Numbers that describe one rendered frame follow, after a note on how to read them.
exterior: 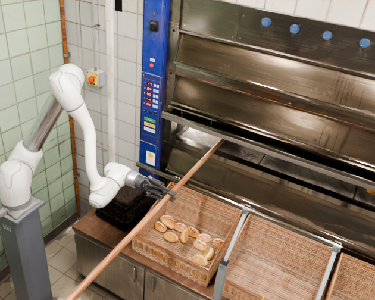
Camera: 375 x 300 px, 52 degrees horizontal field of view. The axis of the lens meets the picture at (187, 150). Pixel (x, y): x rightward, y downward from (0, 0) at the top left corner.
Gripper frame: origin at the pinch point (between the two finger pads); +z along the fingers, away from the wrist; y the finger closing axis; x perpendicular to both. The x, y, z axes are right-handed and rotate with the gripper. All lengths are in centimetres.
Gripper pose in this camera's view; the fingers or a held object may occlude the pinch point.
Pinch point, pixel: (169, 194)
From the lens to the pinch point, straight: 205.2
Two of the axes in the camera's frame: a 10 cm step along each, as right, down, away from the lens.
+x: -4.8, 4.3, -7.7
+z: 8.7, 3.3, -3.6
